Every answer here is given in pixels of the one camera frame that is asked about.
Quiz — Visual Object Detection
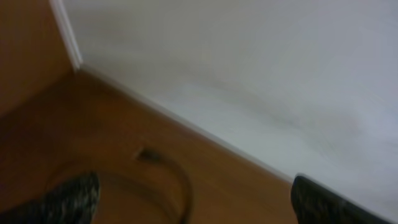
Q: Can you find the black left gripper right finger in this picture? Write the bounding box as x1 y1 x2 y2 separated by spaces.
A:
290 175 390 224

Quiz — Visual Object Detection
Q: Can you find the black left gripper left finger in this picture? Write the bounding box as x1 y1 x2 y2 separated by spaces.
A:
1 172 100 224

